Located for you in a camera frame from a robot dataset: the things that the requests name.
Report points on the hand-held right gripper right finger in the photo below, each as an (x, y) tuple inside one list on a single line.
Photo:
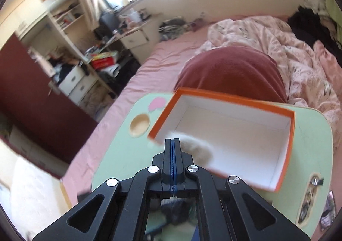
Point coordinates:
[(177, 160)]

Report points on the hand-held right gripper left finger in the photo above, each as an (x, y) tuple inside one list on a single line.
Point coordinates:
[(168, 160)]

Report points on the white fluffy toy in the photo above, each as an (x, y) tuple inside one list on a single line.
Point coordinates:
[(197, 150)]

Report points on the orange cardboard box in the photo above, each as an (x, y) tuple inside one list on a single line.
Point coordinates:
[(227, 128)]

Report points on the green cartoon desktop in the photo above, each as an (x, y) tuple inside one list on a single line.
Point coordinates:
[(307, 144)]

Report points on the pink bed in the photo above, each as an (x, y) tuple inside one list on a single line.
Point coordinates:
[(160, 64)]

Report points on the maroon pillow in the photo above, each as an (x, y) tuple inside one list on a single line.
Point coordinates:
[(235, 70)]

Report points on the red printed carton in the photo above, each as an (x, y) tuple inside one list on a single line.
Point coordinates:
[(104, 59)]

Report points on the white drawer cabinet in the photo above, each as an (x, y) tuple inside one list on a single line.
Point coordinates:
[(74, 80)]

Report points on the white desk drawer unit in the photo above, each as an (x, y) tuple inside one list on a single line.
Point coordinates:
[(136, 37)]

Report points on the dark striped clothes pile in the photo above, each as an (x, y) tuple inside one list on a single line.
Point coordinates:
[(172, 28)]

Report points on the dark red wooden board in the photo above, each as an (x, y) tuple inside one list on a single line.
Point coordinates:
[(40, 107)]

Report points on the black candy wrapper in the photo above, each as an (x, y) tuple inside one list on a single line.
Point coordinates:
[(316, 180)]

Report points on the white cup with straw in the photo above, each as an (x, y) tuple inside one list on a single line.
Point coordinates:
[(132, 16)]

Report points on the black square object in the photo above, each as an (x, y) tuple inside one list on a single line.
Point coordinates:
[(109, 20)]

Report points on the dark glossy packet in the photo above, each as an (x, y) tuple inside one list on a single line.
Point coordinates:
[(328, 211)]

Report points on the floral pink quilt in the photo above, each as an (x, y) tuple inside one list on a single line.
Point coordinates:
[(294, 51)]

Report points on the white bookshelf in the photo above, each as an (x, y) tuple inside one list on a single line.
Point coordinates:
[(66, 13)]

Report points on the black clothes pile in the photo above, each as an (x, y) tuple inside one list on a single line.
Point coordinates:
[(310, 27)]

